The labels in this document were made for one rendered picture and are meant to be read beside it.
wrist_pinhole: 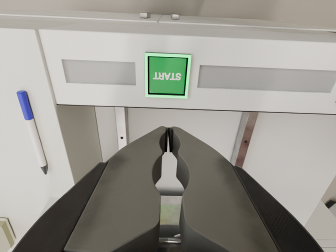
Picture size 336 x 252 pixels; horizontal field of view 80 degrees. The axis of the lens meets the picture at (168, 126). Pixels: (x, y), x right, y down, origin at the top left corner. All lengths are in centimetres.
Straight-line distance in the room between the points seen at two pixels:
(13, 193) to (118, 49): 32
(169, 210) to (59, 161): 30
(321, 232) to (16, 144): 93
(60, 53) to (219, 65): 19
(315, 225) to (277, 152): 46
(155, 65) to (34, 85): 16
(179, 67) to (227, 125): 25
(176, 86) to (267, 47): 12
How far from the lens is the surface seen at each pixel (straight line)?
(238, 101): 29
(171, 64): 26
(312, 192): 72
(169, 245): 64
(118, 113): 42
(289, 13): 138
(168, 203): 54
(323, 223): 99
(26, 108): 32
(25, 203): 47
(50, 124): 33
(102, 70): 28
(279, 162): 59
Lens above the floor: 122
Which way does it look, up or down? 60 degrees down
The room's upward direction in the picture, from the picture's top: 179 degrees clockwise
